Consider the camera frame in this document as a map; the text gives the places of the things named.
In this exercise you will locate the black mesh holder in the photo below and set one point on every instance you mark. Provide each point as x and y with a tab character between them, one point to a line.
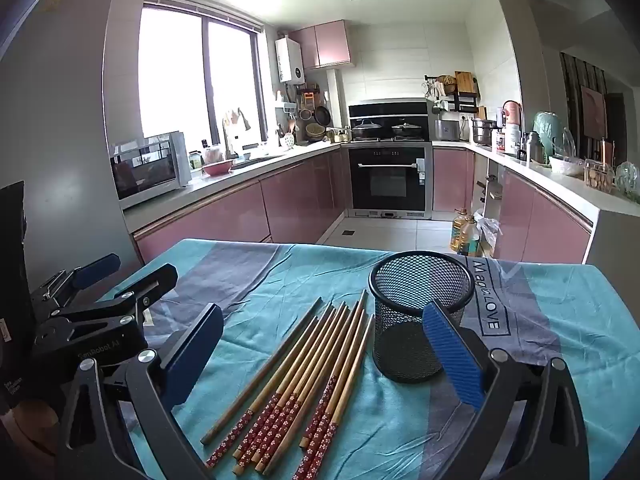
422	330

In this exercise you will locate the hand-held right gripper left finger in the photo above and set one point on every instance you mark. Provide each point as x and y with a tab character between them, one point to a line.
192	360

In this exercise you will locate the pink and white blender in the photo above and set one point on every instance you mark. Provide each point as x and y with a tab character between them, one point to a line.
511	125

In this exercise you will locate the bundle of wooden chopsticks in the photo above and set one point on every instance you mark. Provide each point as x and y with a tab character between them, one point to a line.
310	360

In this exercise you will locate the pink base cabinets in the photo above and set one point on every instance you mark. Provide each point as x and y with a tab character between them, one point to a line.
530	220
285	200

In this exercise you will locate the silver toaster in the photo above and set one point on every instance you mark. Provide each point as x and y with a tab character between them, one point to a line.
446	130

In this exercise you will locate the clear plastic bag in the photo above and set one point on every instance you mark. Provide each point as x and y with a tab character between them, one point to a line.
487	232

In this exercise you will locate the green jar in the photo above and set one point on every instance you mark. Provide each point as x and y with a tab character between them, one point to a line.
195	161

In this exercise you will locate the large window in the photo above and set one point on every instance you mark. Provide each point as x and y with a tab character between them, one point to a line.
175	70

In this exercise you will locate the white microwave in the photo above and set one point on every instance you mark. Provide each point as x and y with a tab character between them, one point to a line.
145	170

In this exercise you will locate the cooking oil bottle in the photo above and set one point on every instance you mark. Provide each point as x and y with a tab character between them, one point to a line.
461	232

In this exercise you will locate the wooden cutting board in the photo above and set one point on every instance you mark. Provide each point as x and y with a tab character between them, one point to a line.
464	82

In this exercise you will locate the green kitchen appliance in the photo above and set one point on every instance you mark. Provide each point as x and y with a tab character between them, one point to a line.
546	135

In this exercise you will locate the black built-in oven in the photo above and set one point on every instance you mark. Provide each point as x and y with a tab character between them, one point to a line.
387	180

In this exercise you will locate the teal and grey tablecloth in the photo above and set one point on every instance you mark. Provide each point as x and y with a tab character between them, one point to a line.
300	270

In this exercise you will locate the pink wall cabinet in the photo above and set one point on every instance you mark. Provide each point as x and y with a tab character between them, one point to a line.
327	45

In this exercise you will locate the pink bowl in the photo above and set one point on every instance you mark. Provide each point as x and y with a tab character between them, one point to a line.
217	167

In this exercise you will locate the black lidded pot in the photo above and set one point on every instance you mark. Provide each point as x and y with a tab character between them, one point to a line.
406	130
367	130

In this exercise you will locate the hanging frying pan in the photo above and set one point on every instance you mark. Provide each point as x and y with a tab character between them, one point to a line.
322	116

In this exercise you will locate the round wooden stool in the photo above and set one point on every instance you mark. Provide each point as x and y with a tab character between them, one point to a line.
27	422

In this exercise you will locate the black wall rack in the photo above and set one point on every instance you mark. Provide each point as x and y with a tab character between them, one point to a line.
462	102

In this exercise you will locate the clear storage rack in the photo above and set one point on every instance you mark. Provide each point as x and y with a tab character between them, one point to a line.
598	176

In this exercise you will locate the white water heater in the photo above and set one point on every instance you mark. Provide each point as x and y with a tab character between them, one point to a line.
290	60

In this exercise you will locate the dark thermos flask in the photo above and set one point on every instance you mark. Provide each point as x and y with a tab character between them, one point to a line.
532	147

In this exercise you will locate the steel stock pot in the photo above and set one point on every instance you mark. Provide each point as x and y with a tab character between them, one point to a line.
483	132

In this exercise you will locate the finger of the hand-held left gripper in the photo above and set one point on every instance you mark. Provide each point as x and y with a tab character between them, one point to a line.
150	285
95	270

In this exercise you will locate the black panel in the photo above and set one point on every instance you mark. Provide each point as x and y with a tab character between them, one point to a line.
12	270

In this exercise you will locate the steel faucet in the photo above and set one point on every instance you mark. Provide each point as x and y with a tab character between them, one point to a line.
227	135

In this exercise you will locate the black range hood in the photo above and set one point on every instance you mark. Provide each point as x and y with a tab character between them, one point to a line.
387	110

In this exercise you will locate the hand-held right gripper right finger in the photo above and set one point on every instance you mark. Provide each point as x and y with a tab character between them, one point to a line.
455	360

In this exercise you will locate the glass jar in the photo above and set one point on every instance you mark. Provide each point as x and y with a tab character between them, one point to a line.
627	182

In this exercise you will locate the white bowl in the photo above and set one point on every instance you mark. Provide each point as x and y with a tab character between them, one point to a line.
565	166

